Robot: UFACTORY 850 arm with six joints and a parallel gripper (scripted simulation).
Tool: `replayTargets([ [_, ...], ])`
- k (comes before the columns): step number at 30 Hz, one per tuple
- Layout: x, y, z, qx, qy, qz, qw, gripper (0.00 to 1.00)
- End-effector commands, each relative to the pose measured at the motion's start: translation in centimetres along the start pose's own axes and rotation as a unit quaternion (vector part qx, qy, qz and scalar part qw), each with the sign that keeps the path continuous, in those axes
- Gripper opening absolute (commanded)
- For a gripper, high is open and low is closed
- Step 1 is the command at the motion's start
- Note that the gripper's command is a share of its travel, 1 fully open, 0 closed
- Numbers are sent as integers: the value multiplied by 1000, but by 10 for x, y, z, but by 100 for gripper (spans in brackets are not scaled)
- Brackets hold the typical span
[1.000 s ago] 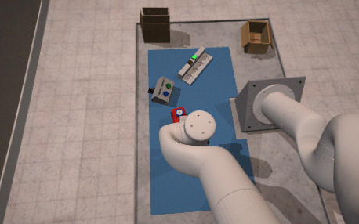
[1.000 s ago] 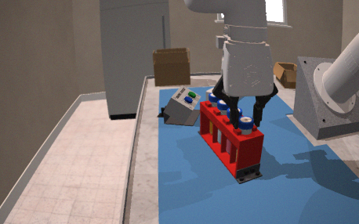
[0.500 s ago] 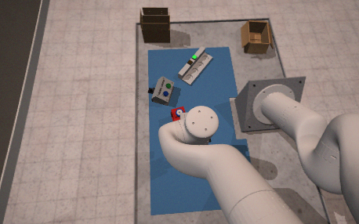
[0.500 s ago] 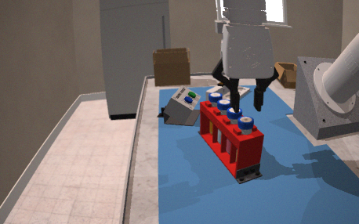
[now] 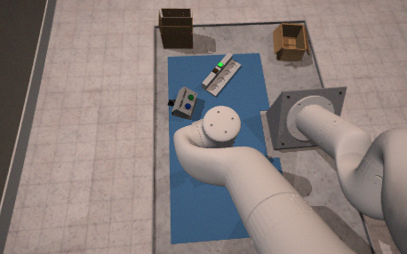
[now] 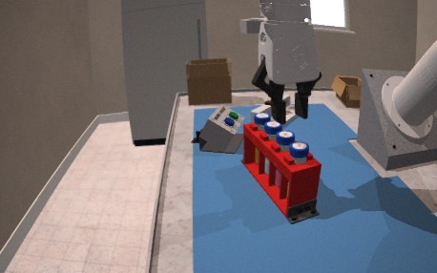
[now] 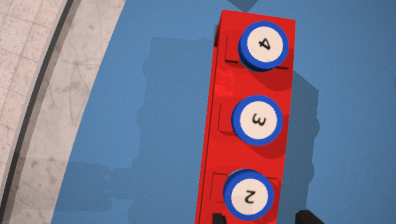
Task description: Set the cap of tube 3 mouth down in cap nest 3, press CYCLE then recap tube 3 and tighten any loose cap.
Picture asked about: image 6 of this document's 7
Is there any grey control panel with two buttons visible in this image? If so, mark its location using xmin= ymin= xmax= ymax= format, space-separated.
xmin=192 ymin=104 xmax=244 ymax=154

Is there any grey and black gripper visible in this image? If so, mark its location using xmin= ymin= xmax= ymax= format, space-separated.
xmin=252 ymin=19 xmax=322 ymax=125

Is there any beige tray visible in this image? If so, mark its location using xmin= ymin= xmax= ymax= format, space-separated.
xmin=251 ymin=94 xmax=297 ymax=127

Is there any blue flat mat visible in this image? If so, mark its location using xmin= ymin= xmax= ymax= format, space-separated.
xmin=193 ymin=103 xmax=437 ymax=273

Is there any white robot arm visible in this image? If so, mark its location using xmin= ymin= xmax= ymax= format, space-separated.
xmin=239 ymin=0 xmax=437 ymax=139

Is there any grey metal bracket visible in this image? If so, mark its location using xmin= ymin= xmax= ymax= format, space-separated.
xmin=287 ymin=199 xmax=320 ymax=224

